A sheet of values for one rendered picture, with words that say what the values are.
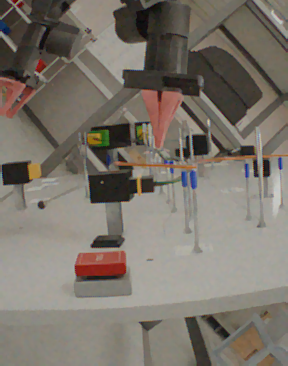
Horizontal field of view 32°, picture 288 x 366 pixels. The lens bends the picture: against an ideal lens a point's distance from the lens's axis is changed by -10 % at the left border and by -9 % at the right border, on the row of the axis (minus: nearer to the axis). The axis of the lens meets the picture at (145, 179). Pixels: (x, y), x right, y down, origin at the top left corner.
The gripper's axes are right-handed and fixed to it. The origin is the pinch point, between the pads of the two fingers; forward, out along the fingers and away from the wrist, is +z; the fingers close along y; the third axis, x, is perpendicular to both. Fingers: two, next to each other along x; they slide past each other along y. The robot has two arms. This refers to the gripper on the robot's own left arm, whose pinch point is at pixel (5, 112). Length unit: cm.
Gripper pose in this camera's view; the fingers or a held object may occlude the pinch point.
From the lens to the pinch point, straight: 105.5
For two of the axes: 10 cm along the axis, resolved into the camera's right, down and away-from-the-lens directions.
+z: -3.2, 9.5, 0.3
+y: 0.8, 0.0, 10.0
